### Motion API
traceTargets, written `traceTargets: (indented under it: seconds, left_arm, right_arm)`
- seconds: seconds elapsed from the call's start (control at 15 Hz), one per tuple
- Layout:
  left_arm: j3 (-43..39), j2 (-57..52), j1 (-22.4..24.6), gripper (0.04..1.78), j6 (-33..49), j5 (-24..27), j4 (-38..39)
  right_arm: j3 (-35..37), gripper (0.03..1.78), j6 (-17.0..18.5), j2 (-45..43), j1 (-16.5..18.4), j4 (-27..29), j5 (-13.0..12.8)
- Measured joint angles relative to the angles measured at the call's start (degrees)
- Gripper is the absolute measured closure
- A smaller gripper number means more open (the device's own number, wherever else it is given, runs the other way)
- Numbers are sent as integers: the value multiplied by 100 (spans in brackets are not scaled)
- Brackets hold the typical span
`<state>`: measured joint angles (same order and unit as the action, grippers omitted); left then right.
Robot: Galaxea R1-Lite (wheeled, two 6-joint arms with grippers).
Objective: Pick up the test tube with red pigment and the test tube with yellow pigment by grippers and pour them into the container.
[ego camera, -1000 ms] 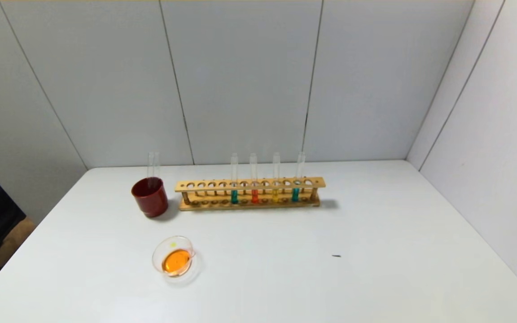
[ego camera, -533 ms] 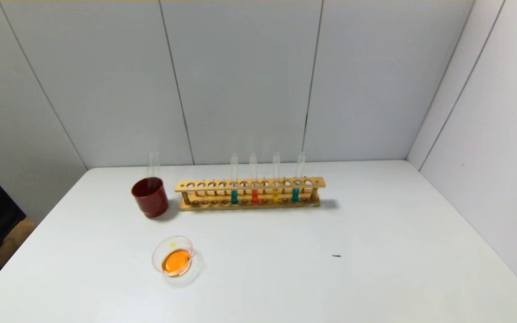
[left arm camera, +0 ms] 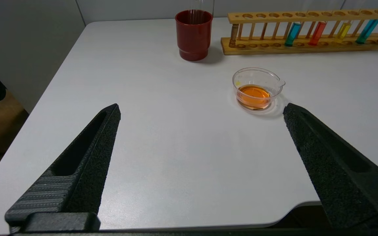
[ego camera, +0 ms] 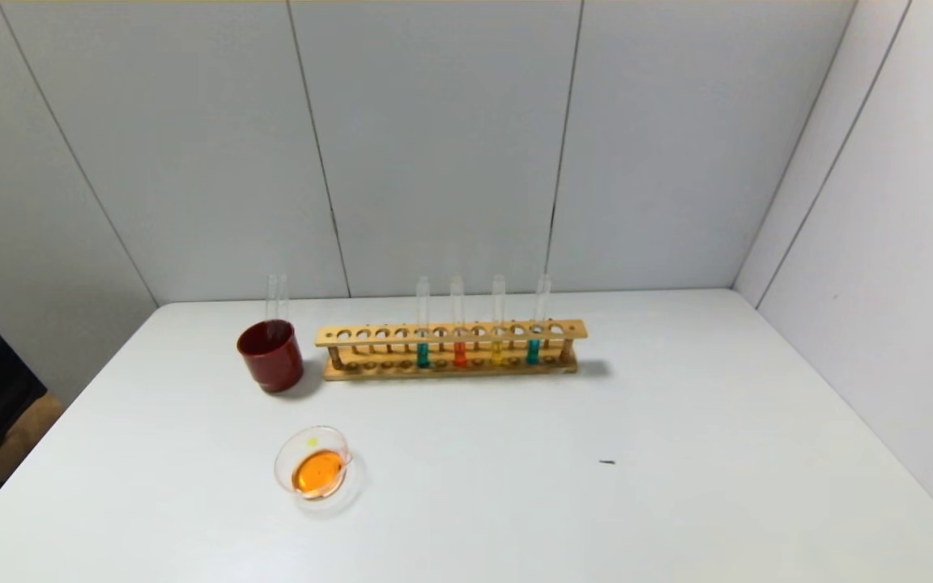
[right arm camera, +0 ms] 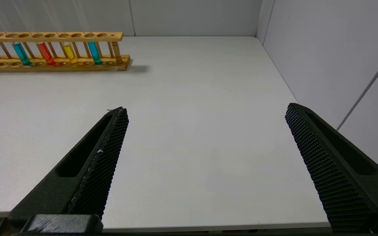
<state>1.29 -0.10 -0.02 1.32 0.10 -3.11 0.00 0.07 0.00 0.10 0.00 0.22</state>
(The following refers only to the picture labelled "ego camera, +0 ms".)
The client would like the wooden test tube rack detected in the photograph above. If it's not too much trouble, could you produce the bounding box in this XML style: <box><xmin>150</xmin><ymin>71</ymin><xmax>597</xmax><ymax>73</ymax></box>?
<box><xmin>315</xmin><ymin>319</ymin><xmax>589</xmax><ymax>381</ymax></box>

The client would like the teal pigment test tube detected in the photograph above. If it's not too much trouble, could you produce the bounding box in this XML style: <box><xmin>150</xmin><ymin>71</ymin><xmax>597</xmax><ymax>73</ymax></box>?
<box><xmin>526</xmin><ymin>274</ymin><xmax>552</xmax><ymax>365</ymax></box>
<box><xmin>415</xmin><ymin>276</ymin><xmax>432</xmax><ymax>369</ymax></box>

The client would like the dark red cup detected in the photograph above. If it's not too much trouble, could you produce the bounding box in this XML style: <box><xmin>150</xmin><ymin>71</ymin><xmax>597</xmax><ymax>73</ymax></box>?
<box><xmin>236</xmin><ymin>318</ymin><xmax>304</xmax><ymax>394</ymax></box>

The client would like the clear glass beaker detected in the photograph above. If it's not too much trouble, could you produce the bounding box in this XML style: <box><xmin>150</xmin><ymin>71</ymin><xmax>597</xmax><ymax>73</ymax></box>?
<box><xmin>274</xmin><ymin>426</ymin><xmax>364</xmax><ymax>517</ymax></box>

